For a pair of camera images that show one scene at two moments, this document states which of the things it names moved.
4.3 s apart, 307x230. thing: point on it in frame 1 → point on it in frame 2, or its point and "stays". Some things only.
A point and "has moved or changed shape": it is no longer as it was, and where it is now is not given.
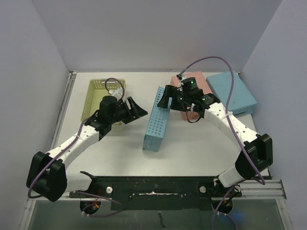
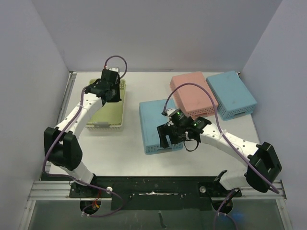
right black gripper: [171, 96] → [166, 133]
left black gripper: [130, 115] → [117, 98]
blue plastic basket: [242, 99] stays
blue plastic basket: [156, 132] has moved or changed shape
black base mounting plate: [157, 192] stays
